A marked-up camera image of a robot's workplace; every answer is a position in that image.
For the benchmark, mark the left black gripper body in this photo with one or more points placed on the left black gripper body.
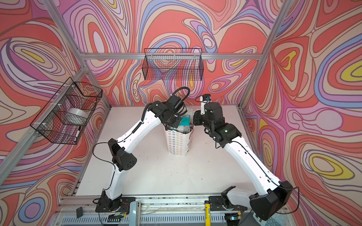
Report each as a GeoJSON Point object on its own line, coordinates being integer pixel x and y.
{"type": "Point", "coordinates": [174, 121]}

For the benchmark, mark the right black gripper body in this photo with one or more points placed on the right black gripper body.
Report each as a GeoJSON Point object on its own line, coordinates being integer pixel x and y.
{"type": "Point", "coordinates": [201, 120]}

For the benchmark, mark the teal snack packet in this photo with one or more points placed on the teal snack packet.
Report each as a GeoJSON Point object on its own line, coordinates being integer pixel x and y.
{"type": "Point", "coordinates": [185, 125]}

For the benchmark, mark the white patterned paper bag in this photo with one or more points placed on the white patterned paper bag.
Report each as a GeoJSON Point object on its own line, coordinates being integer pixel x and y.
{"type": "Point", "coordinates": [179, 143]}

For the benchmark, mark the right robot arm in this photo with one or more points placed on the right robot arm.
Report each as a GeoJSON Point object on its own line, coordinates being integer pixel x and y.
{"type": "Point", "coordinates": [271, 193]}

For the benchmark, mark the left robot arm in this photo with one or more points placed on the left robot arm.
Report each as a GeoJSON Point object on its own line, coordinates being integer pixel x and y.
{"type": "Point", "coordinates": [122, 148]}

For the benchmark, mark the yellow marker pen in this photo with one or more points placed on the yellow marker pen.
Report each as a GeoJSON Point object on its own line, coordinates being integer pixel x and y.
{"type": "Point", "coordinates": [207, 214]}

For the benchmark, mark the black marker pen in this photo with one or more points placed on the black marker pen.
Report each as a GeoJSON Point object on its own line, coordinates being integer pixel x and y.
{"type": "Point", "coordinates": [76, 136]}

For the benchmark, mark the silver tape roll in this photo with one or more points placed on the silver tape roll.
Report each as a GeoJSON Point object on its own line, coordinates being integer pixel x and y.
{"type": "Point", "coordinates": [75, 116]}

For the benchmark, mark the white calculator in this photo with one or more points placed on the white calculator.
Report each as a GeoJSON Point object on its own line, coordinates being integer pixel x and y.
{"type": "Point", "coordinates": [275, 220]}

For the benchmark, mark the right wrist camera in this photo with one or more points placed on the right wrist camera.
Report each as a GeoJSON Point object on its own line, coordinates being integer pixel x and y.
{"type": "Point", "coordinates": [204, 99]}

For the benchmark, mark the black wire basket back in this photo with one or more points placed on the black wire basket back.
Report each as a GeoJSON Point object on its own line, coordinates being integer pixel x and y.
{"type": "Point", "coordinates": [176, 64]}

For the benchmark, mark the black wire basket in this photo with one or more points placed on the black wire basket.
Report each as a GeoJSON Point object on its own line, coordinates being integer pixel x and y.
{"type": "Point", "coordinates": [51, 125]}
{"type": "Point", "coordinates": [176, 64]}

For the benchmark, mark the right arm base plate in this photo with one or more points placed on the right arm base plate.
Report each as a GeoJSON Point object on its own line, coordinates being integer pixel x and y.
{"type": "Point", "coordinates": [222, 203]}

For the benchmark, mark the black wire basket left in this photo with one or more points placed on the black wire basket left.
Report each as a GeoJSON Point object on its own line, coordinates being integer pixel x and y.
{"type": "Point", "coordinates": [51, 125]}

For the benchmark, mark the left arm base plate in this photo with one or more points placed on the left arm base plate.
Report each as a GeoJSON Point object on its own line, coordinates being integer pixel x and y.
{"type": "Point", "coordinates": [121, 204]}

